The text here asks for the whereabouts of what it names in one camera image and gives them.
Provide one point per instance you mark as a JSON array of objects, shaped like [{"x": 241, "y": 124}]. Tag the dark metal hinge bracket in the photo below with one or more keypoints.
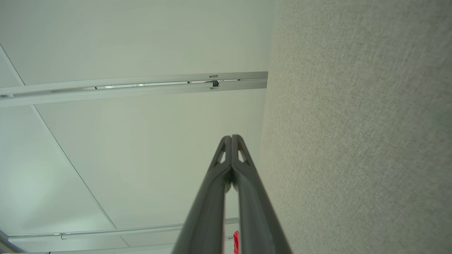
[{"x": 214, "y": 84}]

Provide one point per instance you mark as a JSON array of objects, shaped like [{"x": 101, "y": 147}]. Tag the grey fabric sofa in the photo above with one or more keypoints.
[{"x": 353, "y": 123}]

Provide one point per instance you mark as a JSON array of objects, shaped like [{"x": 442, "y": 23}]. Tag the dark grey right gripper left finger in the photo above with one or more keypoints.
[{"x": 204, "y": 218}]

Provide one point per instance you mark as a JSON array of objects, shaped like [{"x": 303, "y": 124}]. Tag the red shirt with white trim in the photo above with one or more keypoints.
[{"x": 236, "y": 243}]

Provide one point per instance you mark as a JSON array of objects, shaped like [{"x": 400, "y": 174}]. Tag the grey metal partition post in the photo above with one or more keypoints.
[
  {"x": 141, "y": 91},
  {"x": 123, "y": 231}
]

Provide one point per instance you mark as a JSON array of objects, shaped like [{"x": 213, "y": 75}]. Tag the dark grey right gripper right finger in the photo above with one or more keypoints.
[{"x": 254, "y": 218}]

